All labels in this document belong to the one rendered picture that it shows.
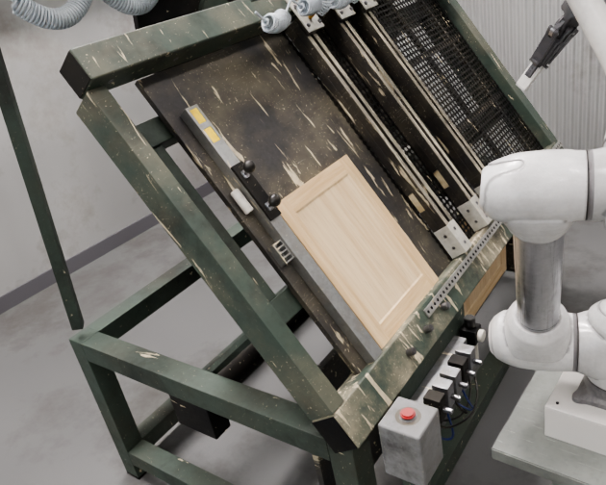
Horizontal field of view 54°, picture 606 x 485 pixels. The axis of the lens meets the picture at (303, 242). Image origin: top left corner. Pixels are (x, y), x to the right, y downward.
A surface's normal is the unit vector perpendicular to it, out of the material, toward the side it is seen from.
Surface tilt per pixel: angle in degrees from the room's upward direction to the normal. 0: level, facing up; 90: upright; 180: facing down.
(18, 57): 90
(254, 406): 0
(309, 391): 90
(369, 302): 55
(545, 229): 121
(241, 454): 0
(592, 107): 90
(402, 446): 90
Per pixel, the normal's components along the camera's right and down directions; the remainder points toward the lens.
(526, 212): -0.33, 0.67
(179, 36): 0.56, -0.39
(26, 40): 0.78, 0.15
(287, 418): -0.18, -0.87
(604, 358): -0.40, 0.39
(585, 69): -0.60, 0.46
